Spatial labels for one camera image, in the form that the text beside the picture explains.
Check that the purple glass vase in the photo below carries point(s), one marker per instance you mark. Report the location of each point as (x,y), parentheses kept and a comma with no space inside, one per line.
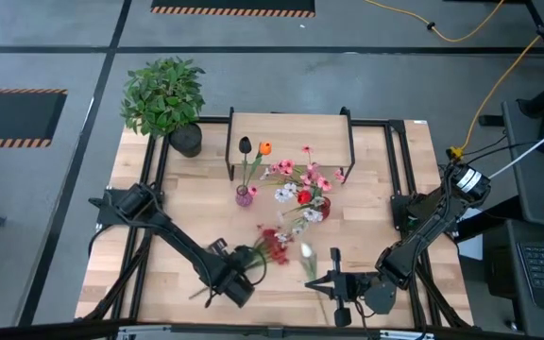
(243,197)

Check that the hazard-striped black floor mat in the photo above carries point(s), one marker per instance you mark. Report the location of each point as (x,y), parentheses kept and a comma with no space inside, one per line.
(12,118)
(229,4)

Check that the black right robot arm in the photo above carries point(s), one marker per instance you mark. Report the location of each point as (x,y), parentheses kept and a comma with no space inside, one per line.
(423,231)

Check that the white tulip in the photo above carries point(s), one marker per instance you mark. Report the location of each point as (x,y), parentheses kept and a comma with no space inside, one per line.
(306,250)

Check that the wooden shelf with black legs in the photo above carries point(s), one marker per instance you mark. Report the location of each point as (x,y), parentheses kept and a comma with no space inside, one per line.
(291,127)

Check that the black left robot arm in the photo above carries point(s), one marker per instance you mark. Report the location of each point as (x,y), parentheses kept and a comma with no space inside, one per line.
(177,236)

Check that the green plant in black pot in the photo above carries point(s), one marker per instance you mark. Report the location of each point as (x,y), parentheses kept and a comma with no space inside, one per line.
(163,99)

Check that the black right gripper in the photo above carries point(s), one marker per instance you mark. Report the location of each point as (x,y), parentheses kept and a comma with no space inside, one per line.
(350,285)

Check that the dark grey desk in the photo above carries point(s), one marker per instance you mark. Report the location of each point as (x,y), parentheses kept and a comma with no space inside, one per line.
(503,283)
(532,198)

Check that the pink flower bunch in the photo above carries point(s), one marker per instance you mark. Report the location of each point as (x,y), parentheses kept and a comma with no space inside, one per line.
(286,166)

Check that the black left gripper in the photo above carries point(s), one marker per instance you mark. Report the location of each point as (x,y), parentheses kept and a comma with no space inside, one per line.
(239,260)

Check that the black metal table frame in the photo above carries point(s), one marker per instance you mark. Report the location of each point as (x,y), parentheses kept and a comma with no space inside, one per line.
(371,123)

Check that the silver aluminium bracket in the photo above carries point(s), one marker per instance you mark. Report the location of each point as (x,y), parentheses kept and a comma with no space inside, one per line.
(144,333)
(406,335)

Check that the red flower bunch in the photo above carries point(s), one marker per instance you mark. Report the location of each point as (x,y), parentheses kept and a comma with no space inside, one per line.
(272,241)

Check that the orange tulip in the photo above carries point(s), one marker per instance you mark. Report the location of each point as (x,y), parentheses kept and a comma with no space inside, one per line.
(265,147)

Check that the red tulip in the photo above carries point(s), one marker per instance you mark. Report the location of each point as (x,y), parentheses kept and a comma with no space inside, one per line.
(304,197)

